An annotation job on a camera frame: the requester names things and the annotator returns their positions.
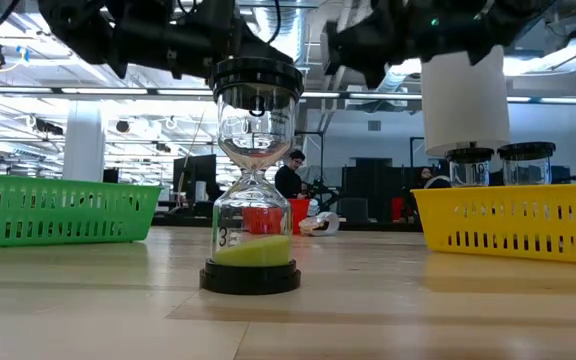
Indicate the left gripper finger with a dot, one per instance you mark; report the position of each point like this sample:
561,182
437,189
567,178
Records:
258,50

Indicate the hourglass marked 10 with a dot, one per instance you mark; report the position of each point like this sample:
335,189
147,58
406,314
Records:
469,170

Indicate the green sand hourglass marked 3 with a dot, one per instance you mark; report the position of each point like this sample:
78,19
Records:
250,277
526,172

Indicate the green plastic basket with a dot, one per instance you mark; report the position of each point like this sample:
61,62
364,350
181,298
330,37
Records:
68,200

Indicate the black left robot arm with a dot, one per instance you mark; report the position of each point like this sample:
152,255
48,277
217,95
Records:
93,30

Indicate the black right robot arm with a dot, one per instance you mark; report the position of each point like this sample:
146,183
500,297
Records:
493,25

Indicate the black office chair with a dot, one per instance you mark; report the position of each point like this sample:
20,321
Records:
353,210

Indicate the black computer monitor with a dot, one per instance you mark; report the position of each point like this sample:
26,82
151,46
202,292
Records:
195,172

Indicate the person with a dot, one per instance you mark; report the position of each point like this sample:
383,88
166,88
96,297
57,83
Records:
288,182
425,176

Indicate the black cabinet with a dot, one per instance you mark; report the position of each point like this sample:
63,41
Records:
378,185

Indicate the white room column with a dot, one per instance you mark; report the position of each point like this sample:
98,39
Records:
84,150

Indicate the small white jar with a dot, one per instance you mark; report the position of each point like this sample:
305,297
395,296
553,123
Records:
313,206

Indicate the red plastic basket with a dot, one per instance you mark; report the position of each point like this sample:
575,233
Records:
300,212

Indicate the red stool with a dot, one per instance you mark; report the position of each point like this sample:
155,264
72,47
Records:
398,207

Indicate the black monitor row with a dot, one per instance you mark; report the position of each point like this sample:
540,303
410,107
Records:
563,174

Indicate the yellow plastic basket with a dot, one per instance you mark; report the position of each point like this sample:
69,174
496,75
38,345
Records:
528,220

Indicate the silver ventilation duct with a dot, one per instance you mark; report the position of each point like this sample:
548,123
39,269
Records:
288,20

